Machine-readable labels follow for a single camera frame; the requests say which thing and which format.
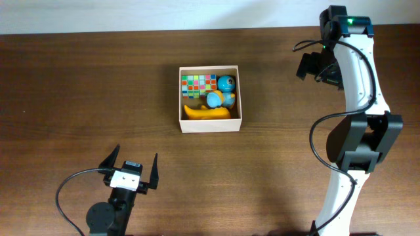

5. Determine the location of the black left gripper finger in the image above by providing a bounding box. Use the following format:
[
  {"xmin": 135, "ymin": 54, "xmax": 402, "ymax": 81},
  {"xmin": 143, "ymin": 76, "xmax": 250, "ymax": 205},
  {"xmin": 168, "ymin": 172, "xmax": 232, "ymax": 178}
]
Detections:
[
  {"xmin": 98, "ymin": 144, "xmax": 120, "ymax": 174},
  {"xmin": 148, "ymin": 153, "xmax": 159, "ymax": 189}
]

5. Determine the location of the orange rubber duck toy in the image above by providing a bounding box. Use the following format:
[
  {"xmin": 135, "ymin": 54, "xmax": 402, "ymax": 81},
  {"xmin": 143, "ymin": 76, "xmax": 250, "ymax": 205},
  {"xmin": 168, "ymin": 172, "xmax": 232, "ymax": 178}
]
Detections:
[{"xmin": 184, "ymin": 105, "xmax": 231, "ymax": 120}]

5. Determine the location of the blue ball with eyes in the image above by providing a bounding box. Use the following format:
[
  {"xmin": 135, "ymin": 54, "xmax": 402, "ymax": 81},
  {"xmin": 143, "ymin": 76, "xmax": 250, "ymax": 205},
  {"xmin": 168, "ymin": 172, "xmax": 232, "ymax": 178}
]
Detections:
[{"xmin": 217, "ymin": 75, "xmax": 236, "ymax": 92}]

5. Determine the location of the pink cardboard box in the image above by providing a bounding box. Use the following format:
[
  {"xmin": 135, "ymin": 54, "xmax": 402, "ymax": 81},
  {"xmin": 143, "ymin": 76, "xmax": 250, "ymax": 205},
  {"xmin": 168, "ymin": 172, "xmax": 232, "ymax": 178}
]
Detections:
[{"xmin": 179, "ymin": 66, "xmax": 242, "ymax": 133}]

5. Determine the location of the small orange egg toy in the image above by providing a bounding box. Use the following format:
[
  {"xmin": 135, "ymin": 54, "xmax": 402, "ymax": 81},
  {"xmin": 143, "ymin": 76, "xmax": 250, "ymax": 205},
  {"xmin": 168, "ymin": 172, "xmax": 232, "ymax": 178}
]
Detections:
[{"xmin": 206, "ymin": 90, "xmax": 236, "ymax": 109}]

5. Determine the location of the colourful puzzle cube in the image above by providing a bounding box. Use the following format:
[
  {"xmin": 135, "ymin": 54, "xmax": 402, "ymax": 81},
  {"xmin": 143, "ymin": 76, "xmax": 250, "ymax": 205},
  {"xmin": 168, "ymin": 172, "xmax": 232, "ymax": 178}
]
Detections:
[
  {"xmin": 180, "ymin": 75, "xmax": 204, "ymax": 99},
  {"xmin": 198, "ymin": 74, "xmax": 217, "ymax": 96}
]

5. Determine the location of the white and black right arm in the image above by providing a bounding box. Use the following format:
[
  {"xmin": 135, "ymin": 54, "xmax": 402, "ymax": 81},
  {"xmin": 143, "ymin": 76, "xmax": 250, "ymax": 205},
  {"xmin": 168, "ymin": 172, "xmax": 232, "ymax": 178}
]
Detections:
[{"xmin": 296, "ymin": 5, "xmax": 403, "ymax": 235}]

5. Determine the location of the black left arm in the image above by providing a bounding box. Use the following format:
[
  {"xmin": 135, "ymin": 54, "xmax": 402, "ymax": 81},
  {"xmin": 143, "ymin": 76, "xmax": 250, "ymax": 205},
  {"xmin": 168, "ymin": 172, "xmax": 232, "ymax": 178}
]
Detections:
[{"xmin": 86, "ymin": 146, "xmax": 159, "ymax": 236}]

